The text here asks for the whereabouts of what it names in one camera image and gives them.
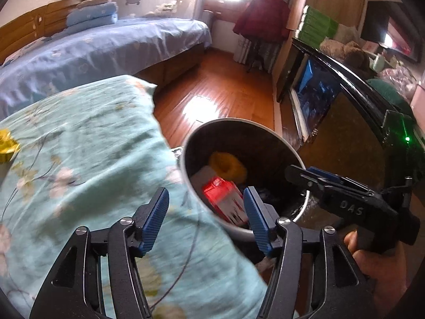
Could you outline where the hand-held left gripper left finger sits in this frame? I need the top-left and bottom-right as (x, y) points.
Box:
(29, 187), (171, 319)

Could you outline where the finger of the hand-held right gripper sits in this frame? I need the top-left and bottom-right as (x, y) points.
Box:
(285, 164), (328, 195)
(307, 167), (341, 184)

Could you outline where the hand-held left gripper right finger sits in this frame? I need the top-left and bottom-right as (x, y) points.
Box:
(243, 186), (387, 319)

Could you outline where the red and white packet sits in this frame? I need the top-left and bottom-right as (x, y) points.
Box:
(191, 166), (249, 228)

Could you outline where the round trash bin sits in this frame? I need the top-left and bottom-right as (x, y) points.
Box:
(181, 118), (311, 243)

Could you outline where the orange foam fruit net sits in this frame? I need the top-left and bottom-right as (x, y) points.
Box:
(209, 151), (248, 183)

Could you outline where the person's right hand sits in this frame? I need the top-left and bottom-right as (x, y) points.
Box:
(343, 231), (409, 309)

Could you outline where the black glossy cabinet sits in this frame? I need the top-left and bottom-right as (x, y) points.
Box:
(272, 36), (415, 187)

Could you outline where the dark green cushion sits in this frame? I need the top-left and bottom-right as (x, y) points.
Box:
(367, 78), (407, 107)

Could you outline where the pink plastic bag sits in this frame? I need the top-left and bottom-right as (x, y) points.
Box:
(382, 66), (417, 97)

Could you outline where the brown teddy bear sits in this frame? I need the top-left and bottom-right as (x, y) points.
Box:
(319, 38), (371, 70)

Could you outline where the grey patterned curtain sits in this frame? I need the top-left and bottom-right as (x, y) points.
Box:
(232, 0), (299, 74)

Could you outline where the stack of green boxes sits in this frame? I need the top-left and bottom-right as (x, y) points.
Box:
(295, 5), (339, 40)

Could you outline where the black television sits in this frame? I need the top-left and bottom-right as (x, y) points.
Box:
(360, 0), (422, 64)

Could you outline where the dark red jacket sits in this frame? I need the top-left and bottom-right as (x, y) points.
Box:
(232, 0), (291, 44)

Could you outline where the yellow foil wrapper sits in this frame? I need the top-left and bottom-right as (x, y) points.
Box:
(0, 129), (20, 164)

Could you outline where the bed with blue sheet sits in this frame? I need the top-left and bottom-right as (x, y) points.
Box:
(0, 18), (213, 120)

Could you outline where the blue floral pillow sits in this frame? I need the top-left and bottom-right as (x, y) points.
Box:
(3, 36), (57, 64)

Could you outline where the folded blue quilt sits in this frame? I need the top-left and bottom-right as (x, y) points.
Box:
(66, 2), (119, 29)

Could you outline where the wooden headboard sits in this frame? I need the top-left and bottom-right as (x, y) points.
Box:
(0, 0), (88, 65)

